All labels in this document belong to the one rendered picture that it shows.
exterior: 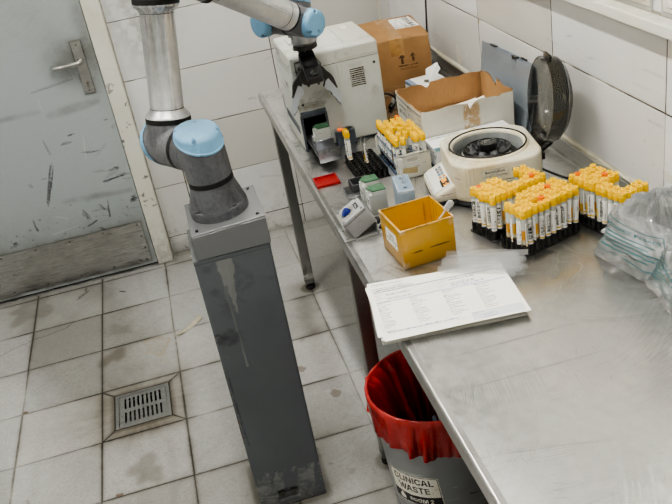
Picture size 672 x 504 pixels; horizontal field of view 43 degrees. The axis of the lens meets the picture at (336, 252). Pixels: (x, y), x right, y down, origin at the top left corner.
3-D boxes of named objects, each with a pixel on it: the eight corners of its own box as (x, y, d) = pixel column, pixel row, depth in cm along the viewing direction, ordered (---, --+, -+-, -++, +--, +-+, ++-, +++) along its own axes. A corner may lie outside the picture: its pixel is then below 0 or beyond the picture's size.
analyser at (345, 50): (289, 125, 289) (271, 38, 274) (365, 106, 292) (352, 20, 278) (307, 155, 262) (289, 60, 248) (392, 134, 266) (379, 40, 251)
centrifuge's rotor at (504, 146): (453, 160, 227) (451, 135, 224) (510, 149, 227) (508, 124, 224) (466, 183, 214) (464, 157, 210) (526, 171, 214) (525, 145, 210)
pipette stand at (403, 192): (390, 212, 218) (385, 177, 214) (417, 207, 218) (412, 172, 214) (397, 229, 210) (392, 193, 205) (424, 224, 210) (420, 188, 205)
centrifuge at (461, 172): (421, 178, 234) (416, 136, 228) (526, 158, 234) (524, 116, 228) (437, 215, 213) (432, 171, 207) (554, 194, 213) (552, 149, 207)
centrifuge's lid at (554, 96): (527, 42, 217) (558, 40, 218) (520, 134, 229) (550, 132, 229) (553, 65, 198) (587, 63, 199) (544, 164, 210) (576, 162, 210)
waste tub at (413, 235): (383, 247, 203) (377, 210, 198) (434, 231, 206) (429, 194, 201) (404, 271, 191) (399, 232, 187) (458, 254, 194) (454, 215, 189)
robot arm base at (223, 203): (188, 228, 213) (177, 194, 207) (194, 201, 225) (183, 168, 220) (247, 216, 212) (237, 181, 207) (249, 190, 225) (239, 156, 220)
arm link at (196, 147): (205, 190, 206) (189, 140, 199) (173, 180, 215) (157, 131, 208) (242, 169, 213) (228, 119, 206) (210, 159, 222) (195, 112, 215)
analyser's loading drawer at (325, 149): (306, 141, 267) (303, 126, 264) (326, 136, 268) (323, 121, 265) (320, 163, 249) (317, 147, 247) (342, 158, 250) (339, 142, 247)
